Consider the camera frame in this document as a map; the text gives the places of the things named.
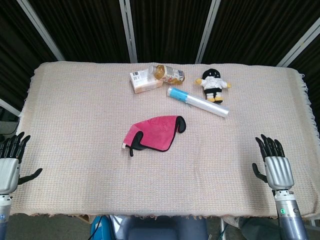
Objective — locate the black white plush toy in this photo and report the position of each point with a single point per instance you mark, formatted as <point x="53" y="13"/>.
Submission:
<point x="212" y="83"/>

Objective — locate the white metal table leg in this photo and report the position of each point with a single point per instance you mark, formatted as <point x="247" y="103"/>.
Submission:
<point x="222" y="228"/>

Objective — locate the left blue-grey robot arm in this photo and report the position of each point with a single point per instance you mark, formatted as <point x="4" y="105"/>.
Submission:
<point x="4" y="215"/>

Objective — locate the yellow tea plastic bottle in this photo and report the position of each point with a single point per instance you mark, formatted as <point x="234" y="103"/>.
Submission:
<point x="170" y="73"/>

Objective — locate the clear bag roll blue label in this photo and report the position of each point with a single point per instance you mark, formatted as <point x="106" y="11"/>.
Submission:
<point x="200" y="101"/>

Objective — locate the black pleated curtain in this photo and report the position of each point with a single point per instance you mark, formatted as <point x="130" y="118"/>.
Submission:
<point x="162" y="25"/>

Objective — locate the orange white tissue box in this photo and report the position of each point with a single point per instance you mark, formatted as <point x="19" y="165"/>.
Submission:
<point x="145" y="85"/>

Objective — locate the bright blue plastic object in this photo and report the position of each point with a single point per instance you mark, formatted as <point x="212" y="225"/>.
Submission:
<point x="97" y="230"/>

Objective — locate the grey metal frame post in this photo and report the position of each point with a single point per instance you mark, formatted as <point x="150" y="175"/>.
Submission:
<point x="300" y="47"/>
<point x="10" y="107"/>
<point x="128" y="30"/>
<point x="207" y="30"/>
<point x="42" y="27"/>

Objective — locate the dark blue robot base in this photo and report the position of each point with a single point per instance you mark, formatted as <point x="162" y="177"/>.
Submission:
<point x="162" y="230"/>

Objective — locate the pink and black cloth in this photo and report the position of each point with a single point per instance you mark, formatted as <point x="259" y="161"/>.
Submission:
<point x="157" y="132"/>

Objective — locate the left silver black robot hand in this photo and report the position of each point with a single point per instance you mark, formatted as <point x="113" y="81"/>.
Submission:
<point x="8" y="172"/>

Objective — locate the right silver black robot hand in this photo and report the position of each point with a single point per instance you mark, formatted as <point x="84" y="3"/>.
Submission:
<point x="278" y="172"/>

